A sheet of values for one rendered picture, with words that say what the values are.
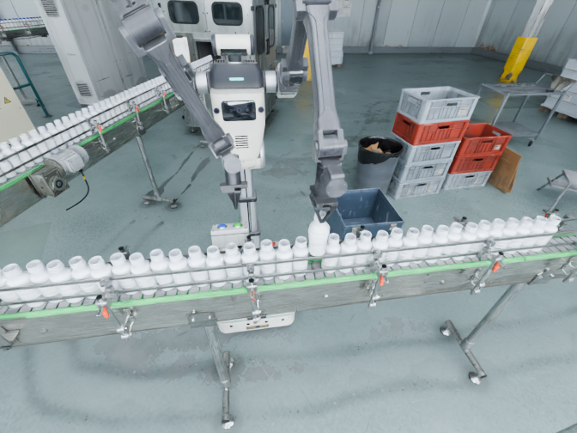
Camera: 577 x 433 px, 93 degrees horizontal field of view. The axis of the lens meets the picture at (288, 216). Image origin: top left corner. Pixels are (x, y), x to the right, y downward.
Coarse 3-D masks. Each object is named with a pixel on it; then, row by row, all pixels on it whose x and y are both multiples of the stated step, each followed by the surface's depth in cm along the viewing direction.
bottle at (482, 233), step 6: (480, 222) 105; (486, 222) 106; (480, 228) 105; (486, 228) 104; (480, 234) 105; (486, 234) 105; (474, 246) 109; (480, 246) 108; (468, 252) 111; (474, 252) 110
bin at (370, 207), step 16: (352, 192) 161; (368, 192) 163; (352, 208) 168; (368, 208) 170; (384, 208) 157; (336, 224) 148; (352, 224) 169; (368, 224) 136; (384, 224) 137; (400, 224) 139
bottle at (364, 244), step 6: (366, 234) 100; (360, 240) 99; (366, 240) 98; (360, 246) 99; (366, 246) 99; (360, 252) 100; (360, 258) 102; (366, 258) 102; (354, 264) 105; (360, 264) 104
